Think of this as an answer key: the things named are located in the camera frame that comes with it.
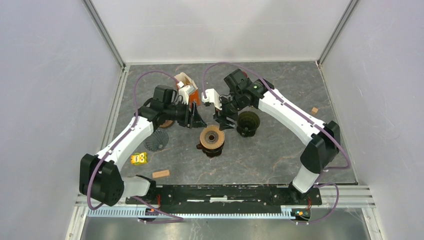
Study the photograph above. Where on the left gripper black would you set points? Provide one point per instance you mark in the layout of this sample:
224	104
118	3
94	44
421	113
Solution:
192	119

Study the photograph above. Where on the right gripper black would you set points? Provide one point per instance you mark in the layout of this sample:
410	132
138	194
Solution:
224	124

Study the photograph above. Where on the clear glass dripper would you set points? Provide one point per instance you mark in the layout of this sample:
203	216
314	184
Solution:
211	137

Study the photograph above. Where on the brown glass dripper cup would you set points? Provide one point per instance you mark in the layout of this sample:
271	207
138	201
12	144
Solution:
211	153

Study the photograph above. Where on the orange coffee filter box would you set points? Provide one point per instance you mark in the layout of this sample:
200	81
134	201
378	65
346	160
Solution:
194	98

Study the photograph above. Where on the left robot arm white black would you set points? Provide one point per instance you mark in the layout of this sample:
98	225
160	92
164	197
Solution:
100	174

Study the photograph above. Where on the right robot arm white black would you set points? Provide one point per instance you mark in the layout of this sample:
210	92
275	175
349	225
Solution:
322	140

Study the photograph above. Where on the green glass dripper cup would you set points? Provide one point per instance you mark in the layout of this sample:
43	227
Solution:
247	123

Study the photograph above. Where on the grey ribbed dripper cone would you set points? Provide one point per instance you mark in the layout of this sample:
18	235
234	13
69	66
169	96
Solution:
157	141

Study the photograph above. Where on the flat wooden block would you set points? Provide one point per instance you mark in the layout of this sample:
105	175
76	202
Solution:
161	174

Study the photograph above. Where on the yellow green toy figure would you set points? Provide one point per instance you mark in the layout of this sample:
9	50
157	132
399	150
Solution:
139	158

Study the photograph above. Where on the small wooden cube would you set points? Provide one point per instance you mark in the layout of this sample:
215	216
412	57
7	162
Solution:
314	111

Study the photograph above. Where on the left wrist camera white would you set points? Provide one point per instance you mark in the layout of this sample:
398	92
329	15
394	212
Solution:
185	91

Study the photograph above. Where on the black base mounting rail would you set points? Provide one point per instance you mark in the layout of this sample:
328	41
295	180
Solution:
229	198

